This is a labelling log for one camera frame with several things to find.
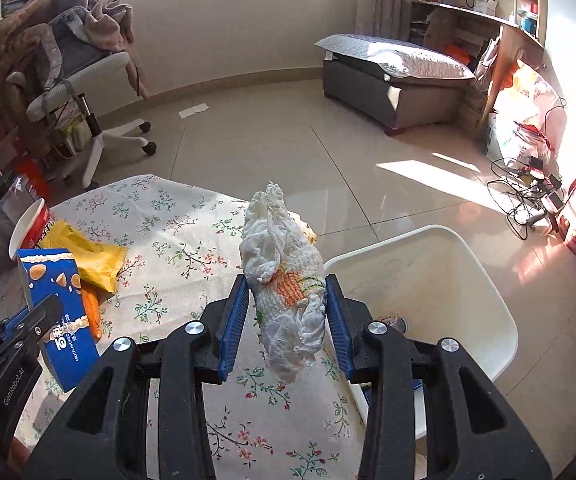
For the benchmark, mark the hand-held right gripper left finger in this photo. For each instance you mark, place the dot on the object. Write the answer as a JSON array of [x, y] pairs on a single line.
[[233, 325]]

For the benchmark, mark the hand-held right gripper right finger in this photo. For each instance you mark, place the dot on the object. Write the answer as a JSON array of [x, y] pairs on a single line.
[[338, 330]]

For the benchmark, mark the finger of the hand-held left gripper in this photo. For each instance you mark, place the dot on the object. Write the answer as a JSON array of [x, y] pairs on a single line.
[[42, 317]]

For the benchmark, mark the blue almond drink carton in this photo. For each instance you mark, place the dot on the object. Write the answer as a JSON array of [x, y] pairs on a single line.
[[47, 270]]

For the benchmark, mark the printed white paper towel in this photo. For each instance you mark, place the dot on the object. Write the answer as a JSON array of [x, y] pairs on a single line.
[[283, 260]]

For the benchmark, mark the white plastic trash bin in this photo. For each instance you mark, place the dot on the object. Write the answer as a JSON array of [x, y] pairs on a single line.
[[443, 280]]

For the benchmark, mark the orange carrot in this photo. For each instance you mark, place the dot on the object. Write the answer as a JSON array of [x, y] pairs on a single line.
[[91, 310]]

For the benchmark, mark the metal drink can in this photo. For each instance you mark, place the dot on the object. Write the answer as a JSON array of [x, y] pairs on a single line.
[[393, 321]]

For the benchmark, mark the yellow snack wrapper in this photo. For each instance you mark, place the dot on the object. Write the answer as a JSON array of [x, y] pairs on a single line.
[[87, 260]]

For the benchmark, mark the red paper noodle cup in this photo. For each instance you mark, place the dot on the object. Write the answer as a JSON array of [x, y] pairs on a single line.
[[37, 225]]

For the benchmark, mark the floral tablecloth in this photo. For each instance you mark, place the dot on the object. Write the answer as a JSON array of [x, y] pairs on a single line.
[[177, 240]]

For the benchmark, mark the white paper sheet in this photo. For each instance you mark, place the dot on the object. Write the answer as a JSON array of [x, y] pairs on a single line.
[[195, 111]]

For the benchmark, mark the grey storage bench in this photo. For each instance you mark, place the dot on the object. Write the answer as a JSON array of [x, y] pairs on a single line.
[[368, 95]]

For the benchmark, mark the grey office chair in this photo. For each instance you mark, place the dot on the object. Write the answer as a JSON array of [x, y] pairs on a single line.
[[102, 67]]

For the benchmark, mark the grey backpack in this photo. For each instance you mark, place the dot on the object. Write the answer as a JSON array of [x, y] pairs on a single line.
[[67, 55]]

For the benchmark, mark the quilted white bench cover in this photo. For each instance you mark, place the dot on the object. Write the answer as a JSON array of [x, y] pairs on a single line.
[[398, 57]]

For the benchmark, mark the brown fleece blanket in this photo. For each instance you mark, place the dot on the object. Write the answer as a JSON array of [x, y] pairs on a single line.
[[22, 30]]

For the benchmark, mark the printed plastic bag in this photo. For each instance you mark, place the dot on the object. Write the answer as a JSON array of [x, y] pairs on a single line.
[[523, 105]]

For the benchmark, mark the pink cloth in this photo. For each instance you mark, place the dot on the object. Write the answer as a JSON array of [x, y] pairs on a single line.
[[112, 20]]

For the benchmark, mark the wooden shelf desk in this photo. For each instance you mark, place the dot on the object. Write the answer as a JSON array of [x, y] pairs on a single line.
[[513, 35]]

